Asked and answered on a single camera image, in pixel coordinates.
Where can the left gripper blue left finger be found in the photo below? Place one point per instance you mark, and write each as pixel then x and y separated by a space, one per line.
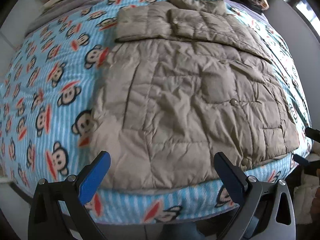
pixel 46 219

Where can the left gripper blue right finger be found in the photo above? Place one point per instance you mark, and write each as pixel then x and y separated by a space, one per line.
pixel 265 209

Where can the blue monkey print blanket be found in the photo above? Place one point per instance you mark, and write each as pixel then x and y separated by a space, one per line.
pixel 47 100

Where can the beige quilted down jacket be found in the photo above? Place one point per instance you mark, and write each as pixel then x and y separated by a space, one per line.
pixel 186 80

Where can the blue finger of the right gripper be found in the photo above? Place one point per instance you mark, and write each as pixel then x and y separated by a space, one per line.
pixel 300 160
pixel 312 133

